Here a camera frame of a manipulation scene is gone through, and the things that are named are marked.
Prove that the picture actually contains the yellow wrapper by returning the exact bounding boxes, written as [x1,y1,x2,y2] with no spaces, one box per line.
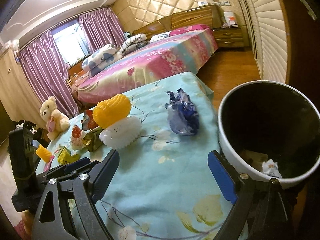
[57,153,80,165]

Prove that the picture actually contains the green carton box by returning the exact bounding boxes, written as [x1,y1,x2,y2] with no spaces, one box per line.
[54,145,71,158]

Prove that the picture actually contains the red white wrapper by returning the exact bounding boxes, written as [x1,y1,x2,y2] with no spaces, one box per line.
[71,125,86,151]

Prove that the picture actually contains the red snack bag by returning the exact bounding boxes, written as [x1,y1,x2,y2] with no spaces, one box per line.
[81,109,98,131]

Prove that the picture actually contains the white foam fruit net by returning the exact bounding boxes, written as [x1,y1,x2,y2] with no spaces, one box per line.
[99,116,142,150]

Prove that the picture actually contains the blue plastic bag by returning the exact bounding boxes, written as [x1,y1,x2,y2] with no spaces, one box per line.
[165,88,200,136]

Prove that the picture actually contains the green drink pouch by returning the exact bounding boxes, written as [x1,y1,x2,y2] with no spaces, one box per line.
[82,127,103,152]

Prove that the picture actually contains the white trash bin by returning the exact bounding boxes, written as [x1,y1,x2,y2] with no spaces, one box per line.
[217,80,319,189]

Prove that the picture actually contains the orange ribbed cup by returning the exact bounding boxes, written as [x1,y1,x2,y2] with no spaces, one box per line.
[35,145,52,163]

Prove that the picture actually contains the cream teddy bear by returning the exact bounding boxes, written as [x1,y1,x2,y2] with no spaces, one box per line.
[40,96,70,140]

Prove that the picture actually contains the wooden wardrobe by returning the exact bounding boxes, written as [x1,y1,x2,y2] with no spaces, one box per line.
[0,48,46,128]

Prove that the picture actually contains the left pink curtain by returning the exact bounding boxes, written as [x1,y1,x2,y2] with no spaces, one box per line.
[18,31,79,118]

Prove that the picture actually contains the pink curtain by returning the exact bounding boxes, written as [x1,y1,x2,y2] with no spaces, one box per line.
[78,7,125,53]
[18,31,79,118]

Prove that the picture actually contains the teal floral bedsheet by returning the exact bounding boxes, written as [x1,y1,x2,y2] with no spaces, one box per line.
[35,71,251,240]

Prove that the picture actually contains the blue heart folded quilt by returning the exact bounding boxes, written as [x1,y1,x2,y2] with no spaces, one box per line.
[81,44,123,77]

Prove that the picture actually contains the grey white folded quilt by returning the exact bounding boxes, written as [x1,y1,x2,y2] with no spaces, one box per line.
[119,34,147,53]

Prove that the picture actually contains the right pink curtain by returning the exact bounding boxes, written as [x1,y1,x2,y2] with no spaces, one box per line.
[78,7,125,53]

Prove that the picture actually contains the pink floral bed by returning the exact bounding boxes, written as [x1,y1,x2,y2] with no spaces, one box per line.
[74,29,218,104]

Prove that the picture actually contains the wooden nightstand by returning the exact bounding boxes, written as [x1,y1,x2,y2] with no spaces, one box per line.
[213,27,244,48]

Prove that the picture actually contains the pink pillow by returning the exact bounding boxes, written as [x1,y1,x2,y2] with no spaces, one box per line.
[169,24,210,36]

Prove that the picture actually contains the white bag on nightstand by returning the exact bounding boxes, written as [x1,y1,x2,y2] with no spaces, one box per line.
[223,11,238,28]

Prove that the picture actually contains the white louvered closet doors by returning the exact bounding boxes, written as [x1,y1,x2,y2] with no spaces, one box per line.
[239,0,287,83]

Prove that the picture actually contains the wooden headboard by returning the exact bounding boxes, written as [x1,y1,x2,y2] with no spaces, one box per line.
[132,5,222,39]

